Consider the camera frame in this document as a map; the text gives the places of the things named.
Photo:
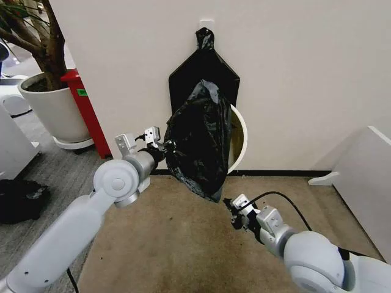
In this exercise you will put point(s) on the black garbage bag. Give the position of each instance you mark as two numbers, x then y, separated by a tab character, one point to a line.
198	137

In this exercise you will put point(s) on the white wall hook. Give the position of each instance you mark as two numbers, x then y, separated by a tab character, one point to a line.
207	23

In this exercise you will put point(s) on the white rounded appliance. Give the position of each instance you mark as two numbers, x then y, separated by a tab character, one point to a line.
15	103

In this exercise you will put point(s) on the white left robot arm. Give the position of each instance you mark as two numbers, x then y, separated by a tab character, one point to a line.
76	226

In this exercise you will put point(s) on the white pot saucer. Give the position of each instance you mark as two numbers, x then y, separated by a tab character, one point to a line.
73	145

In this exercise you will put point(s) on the white planter pot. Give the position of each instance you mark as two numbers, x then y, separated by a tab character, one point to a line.
55	113

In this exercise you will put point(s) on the red box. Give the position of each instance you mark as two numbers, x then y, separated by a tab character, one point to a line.
88	122

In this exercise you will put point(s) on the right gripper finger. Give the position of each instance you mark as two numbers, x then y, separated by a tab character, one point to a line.
233	206
236	222

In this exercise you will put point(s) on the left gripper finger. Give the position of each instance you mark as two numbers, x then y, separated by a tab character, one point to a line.
171	152
163	144

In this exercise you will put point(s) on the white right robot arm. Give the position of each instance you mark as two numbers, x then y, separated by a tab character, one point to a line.
311	259

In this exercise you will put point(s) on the brown carpet mat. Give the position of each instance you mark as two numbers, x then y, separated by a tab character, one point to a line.
171	244

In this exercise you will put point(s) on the white board foot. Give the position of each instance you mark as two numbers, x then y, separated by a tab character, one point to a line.
322	179

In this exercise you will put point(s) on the white trash bin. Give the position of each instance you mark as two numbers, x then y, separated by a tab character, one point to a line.
242	137

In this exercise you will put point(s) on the white leaning board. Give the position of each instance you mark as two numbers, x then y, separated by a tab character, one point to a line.
363	183

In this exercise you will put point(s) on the black bag on floor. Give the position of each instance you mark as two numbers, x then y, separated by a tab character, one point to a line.
18	201

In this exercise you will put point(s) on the potted tree plant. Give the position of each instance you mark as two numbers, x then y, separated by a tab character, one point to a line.
50	45

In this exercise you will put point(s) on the green label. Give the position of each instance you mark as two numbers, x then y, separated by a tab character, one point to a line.
82	92

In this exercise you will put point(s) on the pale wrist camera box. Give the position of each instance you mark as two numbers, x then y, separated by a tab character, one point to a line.
151	134
240	202

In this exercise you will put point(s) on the flat black hanging bag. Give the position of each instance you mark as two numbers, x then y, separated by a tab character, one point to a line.
204	67

